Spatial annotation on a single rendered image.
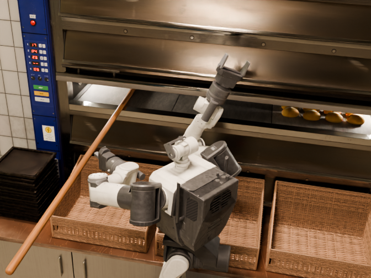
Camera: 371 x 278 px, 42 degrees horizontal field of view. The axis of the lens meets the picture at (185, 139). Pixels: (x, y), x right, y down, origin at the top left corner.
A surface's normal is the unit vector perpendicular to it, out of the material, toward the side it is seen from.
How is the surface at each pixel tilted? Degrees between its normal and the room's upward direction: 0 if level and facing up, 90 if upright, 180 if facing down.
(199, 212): 90
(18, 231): 0
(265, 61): 70
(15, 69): 90
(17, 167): 0
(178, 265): 90
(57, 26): 90
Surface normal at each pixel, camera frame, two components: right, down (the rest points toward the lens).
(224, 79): 0.23, 0.59
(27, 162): 0.04, -0.87
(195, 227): -0.70, 0.33
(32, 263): -0.18, 0.48
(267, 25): -0.15, 0.15
